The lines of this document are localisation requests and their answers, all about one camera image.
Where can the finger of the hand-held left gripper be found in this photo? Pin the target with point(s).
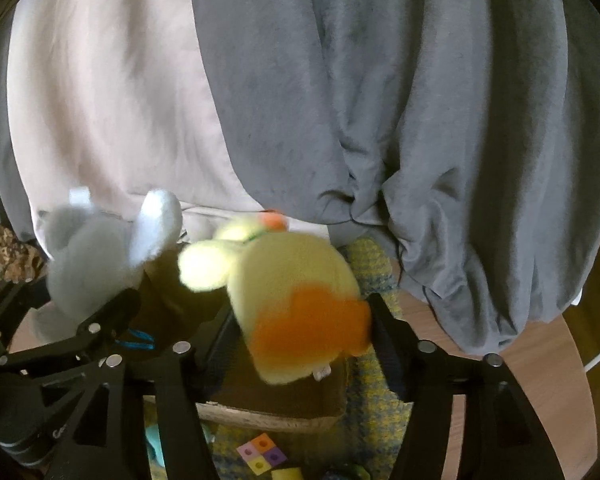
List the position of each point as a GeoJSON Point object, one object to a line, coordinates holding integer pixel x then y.
{"type": "Point", "coordinates": [15, 302]}
{"type": "Point", "coordinates": [107, 320]}

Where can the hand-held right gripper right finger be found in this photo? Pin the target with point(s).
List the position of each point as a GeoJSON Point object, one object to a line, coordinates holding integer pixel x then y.
{"type": "Point", "coordinates": [392, 355]}

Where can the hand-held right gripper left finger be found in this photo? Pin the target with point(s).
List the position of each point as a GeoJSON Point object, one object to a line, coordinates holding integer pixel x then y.
{"type": "Point", "coordinates": [219, 342]}

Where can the grey plush toy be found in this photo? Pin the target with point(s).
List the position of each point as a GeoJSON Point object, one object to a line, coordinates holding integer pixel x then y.
{"type": "Point", "coordinates": [85, 255]}

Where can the cardboard box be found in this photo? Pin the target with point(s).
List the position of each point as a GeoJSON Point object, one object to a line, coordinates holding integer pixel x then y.
{"type": "Point", "coordinates": [275, 400]}

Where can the yellow plush duck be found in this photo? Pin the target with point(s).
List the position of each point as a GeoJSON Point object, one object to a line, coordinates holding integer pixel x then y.
{"type": "Point", "coordinates": [290, 280]}

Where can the four-colour toy block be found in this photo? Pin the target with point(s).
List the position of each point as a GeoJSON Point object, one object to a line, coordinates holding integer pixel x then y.
{"type": "Point", "coordinates": [261, 453]}

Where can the brown patterned cloth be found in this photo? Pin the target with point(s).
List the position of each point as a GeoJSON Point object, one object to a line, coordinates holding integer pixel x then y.
{"type": "Point", "coordinates": [5, 255]}

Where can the yellow blue woven mat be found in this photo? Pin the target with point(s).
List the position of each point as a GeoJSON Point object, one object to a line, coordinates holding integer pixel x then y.
{"type": "Point", "coordinates": [367, 265]}

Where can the yellow toy block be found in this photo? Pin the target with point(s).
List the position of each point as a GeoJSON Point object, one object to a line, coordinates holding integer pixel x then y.
{"type": "Point", "coordinates": [287, 474]}

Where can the white cloth corner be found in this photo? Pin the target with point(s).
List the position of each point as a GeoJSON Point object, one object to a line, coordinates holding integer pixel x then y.
{"type": "Point", "coordinates": [577, 297]}

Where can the pale pink bed sheet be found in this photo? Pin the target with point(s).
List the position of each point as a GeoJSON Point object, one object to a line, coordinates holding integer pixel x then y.
{"type": "Point", "coordinates": [120, 100]}

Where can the grey blanket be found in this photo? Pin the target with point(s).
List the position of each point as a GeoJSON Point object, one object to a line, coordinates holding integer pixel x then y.
{"type": "Point", "coordinates": [430, 110]}

